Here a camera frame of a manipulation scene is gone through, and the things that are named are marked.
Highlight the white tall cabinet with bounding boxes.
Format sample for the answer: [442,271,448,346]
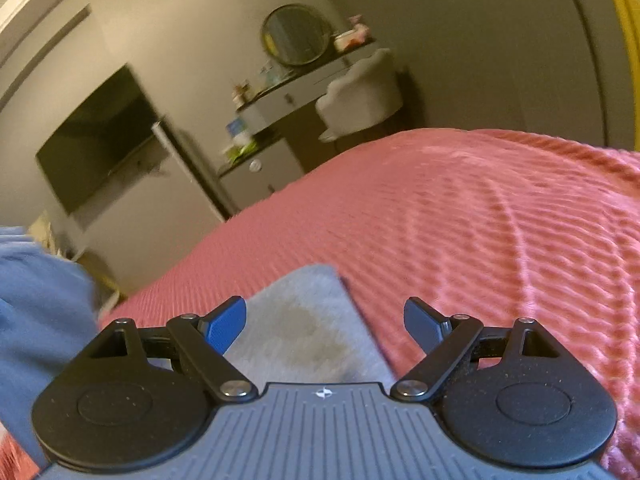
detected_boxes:
[150,119,239,224]

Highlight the gold-legged side table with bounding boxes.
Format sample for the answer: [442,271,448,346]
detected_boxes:
[70,247,127,307]

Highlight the small cosmetic bottles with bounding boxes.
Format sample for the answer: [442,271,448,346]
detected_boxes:
[231,59,282,107]

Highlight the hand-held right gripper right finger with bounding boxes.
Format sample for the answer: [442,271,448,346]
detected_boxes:
[390,297,562,402]

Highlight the grey pants with white drawstring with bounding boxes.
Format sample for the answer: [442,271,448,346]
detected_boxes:
[220,264,397,387]

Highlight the white scalloped chair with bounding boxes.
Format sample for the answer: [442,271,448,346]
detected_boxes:
[315,47,406,144]

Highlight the grey vanity desk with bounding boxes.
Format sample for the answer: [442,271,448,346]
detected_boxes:
[237,42,382,132]

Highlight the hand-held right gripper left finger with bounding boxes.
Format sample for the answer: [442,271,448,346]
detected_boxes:
[89,296,258,402]

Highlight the round mirror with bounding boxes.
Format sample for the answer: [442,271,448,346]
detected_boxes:
[262,4,335,67]

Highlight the grey low cabinet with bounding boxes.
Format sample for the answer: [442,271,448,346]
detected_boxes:
[217,135,306,212]

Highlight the pink ribbed bedspread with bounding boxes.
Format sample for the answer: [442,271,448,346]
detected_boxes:
[0,127,640,480]

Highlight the person's blue clothing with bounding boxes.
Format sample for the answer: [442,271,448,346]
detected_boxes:
[0,225,101,466]

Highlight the yellow curved bar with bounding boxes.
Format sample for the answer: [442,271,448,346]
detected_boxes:
[598,0,640,152]

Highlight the black wall television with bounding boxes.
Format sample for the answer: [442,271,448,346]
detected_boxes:
[35,65,168,216]

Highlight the green tray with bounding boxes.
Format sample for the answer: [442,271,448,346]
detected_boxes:
[222,139,262,164]

